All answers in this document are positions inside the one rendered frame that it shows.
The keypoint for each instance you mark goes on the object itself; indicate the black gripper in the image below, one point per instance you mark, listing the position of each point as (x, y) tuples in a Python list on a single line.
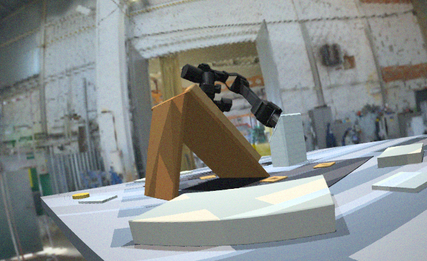
[(224, 104)]

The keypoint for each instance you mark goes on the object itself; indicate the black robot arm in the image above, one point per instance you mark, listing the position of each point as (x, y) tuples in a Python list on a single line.
[(266, 112)]

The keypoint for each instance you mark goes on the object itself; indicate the yellow round disc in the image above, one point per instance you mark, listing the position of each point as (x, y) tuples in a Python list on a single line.
[(80, 195)]

